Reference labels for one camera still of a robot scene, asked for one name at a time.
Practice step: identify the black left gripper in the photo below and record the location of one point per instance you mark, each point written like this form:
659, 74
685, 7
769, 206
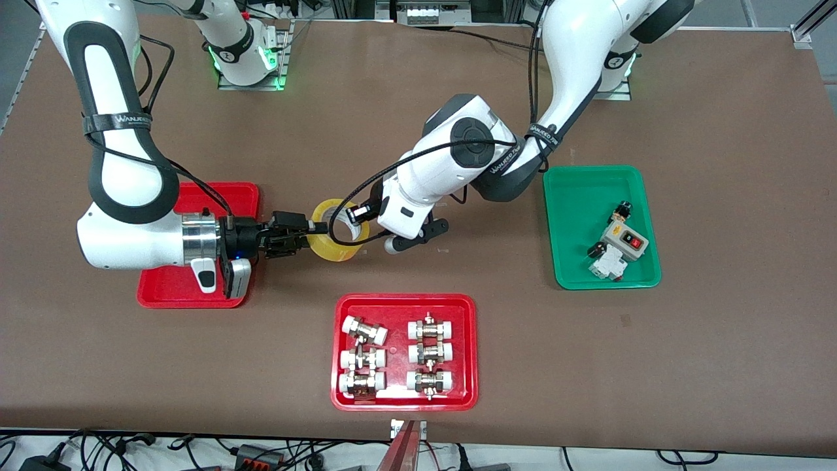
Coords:
375, 197

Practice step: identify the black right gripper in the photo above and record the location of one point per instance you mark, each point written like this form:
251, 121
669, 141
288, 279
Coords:
243, 237

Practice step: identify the small black motor component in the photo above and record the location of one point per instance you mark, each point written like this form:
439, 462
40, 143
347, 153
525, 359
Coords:
622, 212

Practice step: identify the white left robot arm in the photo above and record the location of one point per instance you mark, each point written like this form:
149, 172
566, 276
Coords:
582, 52

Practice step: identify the aluminium corner profile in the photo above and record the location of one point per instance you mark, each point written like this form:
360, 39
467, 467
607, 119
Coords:
811, 26

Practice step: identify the green plastic tray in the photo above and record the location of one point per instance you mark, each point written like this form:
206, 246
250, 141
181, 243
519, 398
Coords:
575, 216

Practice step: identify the aluminium frame rack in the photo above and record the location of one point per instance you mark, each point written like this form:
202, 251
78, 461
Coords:
340, 8

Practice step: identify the aluminium camera mount post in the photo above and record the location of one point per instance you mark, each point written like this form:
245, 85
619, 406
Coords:
402, 451

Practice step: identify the empty red plastic tray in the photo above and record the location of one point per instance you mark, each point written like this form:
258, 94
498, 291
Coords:
245, 196

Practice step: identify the white circuit breaker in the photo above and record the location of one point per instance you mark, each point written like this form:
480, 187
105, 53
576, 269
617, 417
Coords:
608, 265

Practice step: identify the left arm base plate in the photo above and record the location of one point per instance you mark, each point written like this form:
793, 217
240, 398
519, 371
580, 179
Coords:
618, 96

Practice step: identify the red tray with fittings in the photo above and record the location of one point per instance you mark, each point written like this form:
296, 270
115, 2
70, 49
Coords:
399, 307

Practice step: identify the grey on-off switch box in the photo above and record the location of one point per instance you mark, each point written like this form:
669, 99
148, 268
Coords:
624, 239

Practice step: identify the black power adapter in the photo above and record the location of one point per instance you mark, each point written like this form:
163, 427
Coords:
42, 463

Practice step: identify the white-capped metal pipe fitting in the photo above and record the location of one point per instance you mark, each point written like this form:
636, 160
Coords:
429, 381
361, 381
363, 358
431, 329
430, 353

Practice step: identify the black round buzzer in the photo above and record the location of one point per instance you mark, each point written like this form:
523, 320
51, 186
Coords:
596, 250

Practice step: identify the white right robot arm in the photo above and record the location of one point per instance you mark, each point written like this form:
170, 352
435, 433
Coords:
111, 65

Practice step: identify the yellow tape roll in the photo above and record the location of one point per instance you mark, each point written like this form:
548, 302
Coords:
333, 252

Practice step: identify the tilted white-capped pipe fitting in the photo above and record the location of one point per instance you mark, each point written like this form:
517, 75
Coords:
364, 330

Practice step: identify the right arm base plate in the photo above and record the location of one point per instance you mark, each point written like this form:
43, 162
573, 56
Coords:
248, 87

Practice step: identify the white terminal block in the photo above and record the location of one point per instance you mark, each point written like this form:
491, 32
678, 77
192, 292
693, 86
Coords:
431, 14

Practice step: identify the black orange terminal strip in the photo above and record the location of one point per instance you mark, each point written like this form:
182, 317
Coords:
258, 454

